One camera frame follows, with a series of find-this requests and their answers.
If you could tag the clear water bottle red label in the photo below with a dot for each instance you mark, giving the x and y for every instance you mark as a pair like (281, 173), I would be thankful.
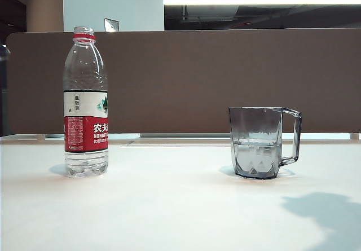
(84, 132)

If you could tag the brown desk partition panel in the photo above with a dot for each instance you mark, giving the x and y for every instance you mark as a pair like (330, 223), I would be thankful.
(183, 79)

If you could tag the white ceiling light strip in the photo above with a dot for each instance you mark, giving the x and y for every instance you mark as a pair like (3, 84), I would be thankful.
(253, 1)

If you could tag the beige round column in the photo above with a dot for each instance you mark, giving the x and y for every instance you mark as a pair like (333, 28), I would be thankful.
(44, 5)

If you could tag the silver metal wall plate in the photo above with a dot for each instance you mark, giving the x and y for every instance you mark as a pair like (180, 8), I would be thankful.
(111, 26)

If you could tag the white partition mounting bracket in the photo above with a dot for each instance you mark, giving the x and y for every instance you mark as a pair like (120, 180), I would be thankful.
(41, 137)

